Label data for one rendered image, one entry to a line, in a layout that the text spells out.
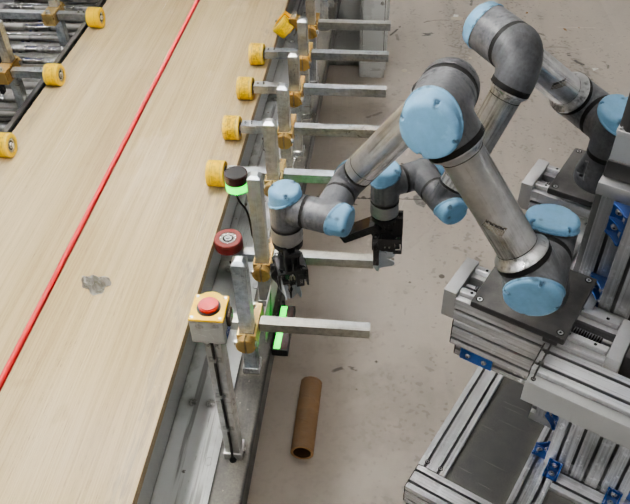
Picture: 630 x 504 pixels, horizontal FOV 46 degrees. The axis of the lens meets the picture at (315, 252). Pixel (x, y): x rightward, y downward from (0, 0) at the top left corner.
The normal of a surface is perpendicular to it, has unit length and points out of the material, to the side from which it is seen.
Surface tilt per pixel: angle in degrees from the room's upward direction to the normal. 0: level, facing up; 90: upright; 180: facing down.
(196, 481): 0
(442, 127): 84
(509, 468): 0
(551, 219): 8
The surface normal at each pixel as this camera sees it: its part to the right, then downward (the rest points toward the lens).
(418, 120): -0.44, 0.54
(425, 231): -0.03, -0.73
